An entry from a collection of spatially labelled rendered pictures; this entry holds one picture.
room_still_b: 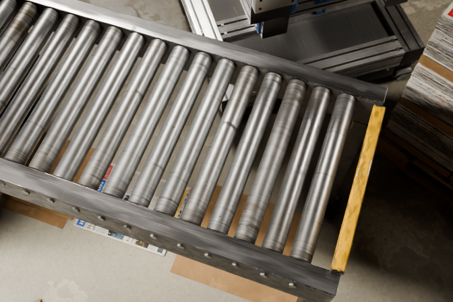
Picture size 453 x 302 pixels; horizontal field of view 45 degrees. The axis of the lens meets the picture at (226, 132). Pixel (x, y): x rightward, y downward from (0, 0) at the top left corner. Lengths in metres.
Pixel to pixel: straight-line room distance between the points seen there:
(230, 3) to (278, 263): 1.38
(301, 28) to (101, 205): 1.29
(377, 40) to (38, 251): 1.53
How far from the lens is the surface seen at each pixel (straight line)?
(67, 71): 1.47
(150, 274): 2.04
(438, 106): 1.86
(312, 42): 2.24
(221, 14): 2.30
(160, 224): 1.24
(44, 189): 1.32
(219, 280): 2.01
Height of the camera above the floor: 1.96
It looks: 62 degrees down
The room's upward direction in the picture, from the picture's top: straight up
